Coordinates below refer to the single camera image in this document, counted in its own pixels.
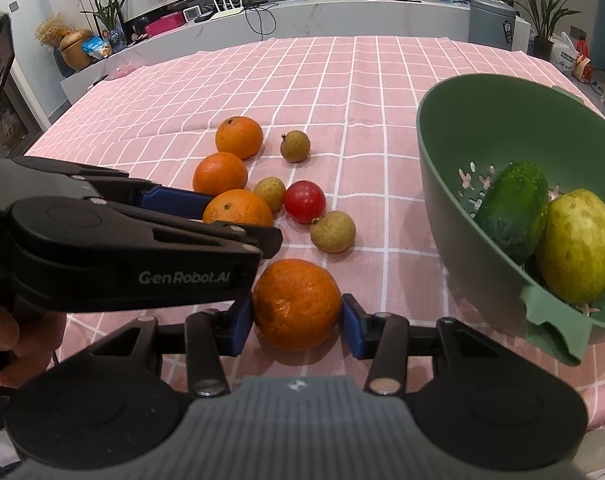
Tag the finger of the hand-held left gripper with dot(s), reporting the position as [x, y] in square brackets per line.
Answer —
[267, 242]
[177, 201]

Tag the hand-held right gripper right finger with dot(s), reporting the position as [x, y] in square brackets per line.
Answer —
[352, 327]

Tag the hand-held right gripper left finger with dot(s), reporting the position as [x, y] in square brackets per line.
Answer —
[242, 327]

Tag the orange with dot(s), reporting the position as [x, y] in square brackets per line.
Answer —
[220, 174]
[237, 208]
[239, 137]
[296, 305]

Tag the brown longan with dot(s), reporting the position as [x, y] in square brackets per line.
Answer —
[295, 146]
[270, 193]
[333, 231]

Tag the red tomato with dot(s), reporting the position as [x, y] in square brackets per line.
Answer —
[305, 202]

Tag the green colander bowl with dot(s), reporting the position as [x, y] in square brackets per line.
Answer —
[457, 125]

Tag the person's left hand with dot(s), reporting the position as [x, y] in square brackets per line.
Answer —
[27, 340]

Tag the glass door cabinet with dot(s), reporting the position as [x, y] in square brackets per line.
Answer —
[12, 125]

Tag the pink checked tablecloth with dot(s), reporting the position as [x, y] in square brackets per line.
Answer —
[332, 85]

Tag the potted plant in vase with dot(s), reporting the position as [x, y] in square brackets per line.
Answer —
[116, 40]

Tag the blue snack bag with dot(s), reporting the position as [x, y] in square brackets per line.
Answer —
[95, 47]

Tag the pink box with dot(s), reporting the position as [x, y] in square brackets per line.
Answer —
[165, 25]

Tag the gold vase with dried flowers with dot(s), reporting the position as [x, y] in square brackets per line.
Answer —
[75, 50]

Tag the black flat box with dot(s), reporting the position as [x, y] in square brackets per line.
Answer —
[206, 16]

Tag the small white display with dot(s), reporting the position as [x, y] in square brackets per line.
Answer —
[192, 12]

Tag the white router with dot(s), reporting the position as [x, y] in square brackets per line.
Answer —
[227, 10]

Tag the green avocado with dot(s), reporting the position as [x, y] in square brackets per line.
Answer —
[512, 210]

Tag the grey marble media cabinet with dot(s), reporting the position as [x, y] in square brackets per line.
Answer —
[332, 20]

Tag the yellow-green guava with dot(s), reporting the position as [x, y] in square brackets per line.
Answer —
[577, 247]

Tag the grey trash bin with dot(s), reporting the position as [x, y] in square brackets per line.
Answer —
[492, 25]

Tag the tall potted plant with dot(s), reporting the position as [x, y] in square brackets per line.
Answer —
[543, 49]

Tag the white plastic bag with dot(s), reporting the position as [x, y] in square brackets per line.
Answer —
[562, 55]

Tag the red gift bag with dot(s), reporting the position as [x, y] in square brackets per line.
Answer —
[582, 67]

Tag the dark wall socket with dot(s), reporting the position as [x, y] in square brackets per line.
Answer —
[579, 32]

